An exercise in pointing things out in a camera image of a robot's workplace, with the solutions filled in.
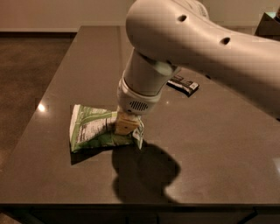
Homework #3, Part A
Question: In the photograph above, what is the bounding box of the dark box at corner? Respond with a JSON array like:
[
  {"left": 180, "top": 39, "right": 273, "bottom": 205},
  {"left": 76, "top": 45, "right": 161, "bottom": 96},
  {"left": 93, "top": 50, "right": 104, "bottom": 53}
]
[{"left": 255, "top": 12, "right": 280, "bottom": 40}]

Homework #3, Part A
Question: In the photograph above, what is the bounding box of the green jalapeno chip bag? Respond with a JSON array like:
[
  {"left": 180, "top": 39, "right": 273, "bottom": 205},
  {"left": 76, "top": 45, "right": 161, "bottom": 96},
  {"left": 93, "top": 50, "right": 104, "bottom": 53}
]
[{"left": 69, "top": 105, "right": 144, "bottom": 153}]

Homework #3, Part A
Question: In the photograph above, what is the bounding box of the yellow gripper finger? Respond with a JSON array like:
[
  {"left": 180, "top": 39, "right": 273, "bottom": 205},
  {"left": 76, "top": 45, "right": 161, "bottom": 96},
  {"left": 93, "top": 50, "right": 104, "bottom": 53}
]
[{"left": 115, "top": 112, "right": 140, "bottom": 136}]

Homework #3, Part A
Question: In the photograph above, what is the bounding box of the black snack bar wrapper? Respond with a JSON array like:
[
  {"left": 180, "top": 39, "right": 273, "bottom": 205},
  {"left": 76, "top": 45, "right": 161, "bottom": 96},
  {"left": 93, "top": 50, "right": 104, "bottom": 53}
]
[{"left": 167, "top": 75, "right": 200, "bottom": 97}]

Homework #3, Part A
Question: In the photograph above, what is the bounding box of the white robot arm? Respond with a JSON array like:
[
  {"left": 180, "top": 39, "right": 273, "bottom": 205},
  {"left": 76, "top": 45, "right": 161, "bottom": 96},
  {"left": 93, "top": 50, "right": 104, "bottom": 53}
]
[{"left": 115, "top": 0, "right": 280, "bottom": 135}]

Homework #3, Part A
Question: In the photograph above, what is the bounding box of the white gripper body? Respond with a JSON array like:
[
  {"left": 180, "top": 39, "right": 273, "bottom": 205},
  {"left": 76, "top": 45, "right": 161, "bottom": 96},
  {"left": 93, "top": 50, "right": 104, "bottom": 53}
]
[{"left": 117, "top": 78, "right": 161, "bottom": 116}]

